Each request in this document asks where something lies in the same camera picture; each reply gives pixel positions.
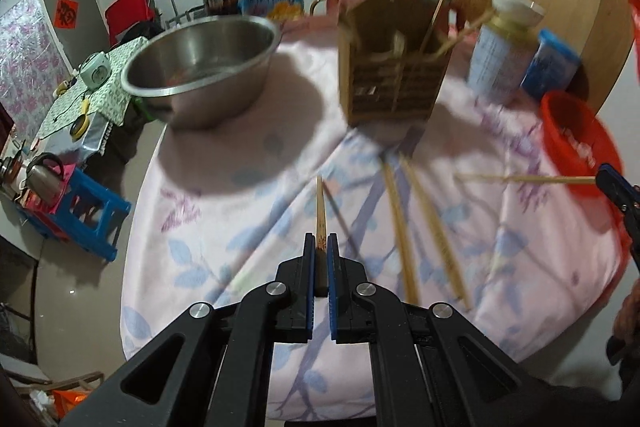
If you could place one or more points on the red cloth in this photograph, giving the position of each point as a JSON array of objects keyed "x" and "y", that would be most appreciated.
[{"x": 127, "y": 12}]

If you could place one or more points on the small red paper diamond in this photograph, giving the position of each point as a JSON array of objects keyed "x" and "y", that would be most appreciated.
[{"x": 66, "y": 13}]

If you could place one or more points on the milk powder tin gold lid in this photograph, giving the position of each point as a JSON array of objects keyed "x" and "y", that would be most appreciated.
[{"x": 495, "y": 67}]

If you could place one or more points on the yellow tape roll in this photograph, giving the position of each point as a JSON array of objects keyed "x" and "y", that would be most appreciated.
[{"x": 80, "y": 128}]

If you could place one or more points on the bunch of wooden chopsticks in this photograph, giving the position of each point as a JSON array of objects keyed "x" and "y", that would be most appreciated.
[{"x": 434, "y": 20}]

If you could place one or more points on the pink floral tablecloth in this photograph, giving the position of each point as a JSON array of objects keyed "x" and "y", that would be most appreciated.
[{"x": 250, "y": 217}]

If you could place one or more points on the orange plastic bag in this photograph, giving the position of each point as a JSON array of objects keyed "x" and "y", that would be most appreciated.
[{"x": 70, "y": 404}]

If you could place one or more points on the pink floral plastic sheet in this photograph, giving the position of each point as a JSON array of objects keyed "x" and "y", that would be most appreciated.
[{"x": 25, "y": 57}]

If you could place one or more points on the stainless steel basin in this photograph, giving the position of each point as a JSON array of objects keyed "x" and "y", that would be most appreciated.
[{"x": 200, "y": 97}]

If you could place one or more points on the plain wooden chopstick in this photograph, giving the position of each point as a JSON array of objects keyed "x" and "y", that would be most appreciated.
[
  {"x": 435, "y": 232},
  {"x": 400, "y": 232},
  {"x": 525, "y": 179}
]

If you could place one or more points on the blue plastic stool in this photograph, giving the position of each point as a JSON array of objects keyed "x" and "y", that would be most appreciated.
[{"x": 100, "y": 212}]

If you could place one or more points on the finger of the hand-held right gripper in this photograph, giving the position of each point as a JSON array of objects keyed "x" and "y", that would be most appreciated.
[
  {"x": 612, "y": 182},
  {"x": 632, "y": 234}
]

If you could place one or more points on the pale green rice cooker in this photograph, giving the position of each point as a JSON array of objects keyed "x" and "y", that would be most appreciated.
[{"x": 95, "y": 72}]

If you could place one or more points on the red plastic basket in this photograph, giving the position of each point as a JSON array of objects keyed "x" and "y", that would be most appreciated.
[{"x": 565, "y": 142}]

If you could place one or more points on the blue lidded plastic canister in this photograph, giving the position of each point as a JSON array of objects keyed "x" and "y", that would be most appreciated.
[{"x": 550, "y": 67}]

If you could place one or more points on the wooden chopstick with painted end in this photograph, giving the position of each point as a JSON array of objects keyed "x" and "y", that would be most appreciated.
[{"x": 320, "y": 217}]

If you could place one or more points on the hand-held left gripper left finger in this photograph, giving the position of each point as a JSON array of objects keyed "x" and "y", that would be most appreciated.
[{"x": 310, "y": 277}]

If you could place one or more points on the stainless steel kettle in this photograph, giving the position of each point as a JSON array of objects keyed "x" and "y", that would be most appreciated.
[{"x": 42, "y": 179}]

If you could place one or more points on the side table with green cloth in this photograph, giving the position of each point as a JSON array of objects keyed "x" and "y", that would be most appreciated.
[{"x": 107, "y": 104}]

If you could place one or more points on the person's right hand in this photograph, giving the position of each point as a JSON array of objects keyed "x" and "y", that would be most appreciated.
[{"x": 630, "y": 312}]

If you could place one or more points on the red hanging decoration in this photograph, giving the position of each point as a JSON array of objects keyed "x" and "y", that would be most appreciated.
[{"x": 634, "y": 27}]

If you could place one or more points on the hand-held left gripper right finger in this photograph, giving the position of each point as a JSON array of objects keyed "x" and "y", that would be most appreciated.
[{"x": 333, "y": 277}]

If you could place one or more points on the wooden chopstick holder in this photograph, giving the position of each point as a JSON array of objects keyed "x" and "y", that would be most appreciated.
[{"x": 390, "y": 92}]

